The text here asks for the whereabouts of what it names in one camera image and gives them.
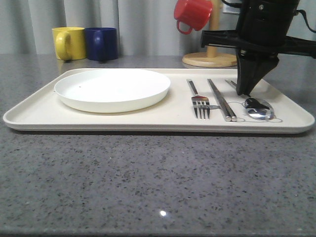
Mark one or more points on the white round plate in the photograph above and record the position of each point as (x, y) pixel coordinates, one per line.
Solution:
(112, 90)

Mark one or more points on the cream rabbit serving tray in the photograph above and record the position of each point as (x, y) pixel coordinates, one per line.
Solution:
(44, 111)

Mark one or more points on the yellow mug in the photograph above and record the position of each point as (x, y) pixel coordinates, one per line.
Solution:
(69, 43)

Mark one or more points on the silver fork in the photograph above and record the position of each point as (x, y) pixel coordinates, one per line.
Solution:
(200, 103)

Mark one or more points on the grey curtain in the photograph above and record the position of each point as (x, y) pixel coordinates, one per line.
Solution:
(145, 27)

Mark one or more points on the wooden mug tree stand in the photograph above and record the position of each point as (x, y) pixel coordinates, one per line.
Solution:
(211, 58)

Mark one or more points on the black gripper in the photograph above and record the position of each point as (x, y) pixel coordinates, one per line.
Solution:
(262, 28)

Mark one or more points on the red mug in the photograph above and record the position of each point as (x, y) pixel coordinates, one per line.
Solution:
(192, 14)

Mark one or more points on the dark blue mug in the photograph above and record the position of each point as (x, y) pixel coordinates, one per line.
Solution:
(101, 43)

